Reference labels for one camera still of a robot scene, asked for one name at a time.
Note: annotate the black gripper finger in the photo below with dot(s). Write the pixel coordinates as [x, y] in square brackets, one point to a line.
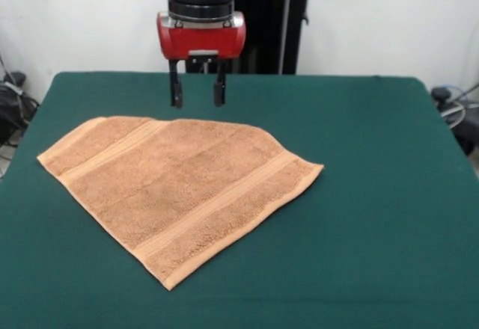
[176, 86]
[220, 88]

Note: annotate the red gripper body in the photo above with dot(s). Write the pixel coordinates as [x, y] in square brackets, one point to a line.
[202, 41]

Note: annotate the orange terry towel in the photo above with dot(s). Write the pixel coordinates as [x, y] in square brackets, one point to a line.
[176, 194]

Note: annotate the dark green table cloth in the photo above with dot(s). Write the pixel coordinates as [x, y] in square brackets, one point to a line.
[374, 232]

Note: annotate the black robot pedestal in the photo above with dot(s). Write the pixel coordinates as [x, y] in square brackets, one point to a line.
[269, 22]

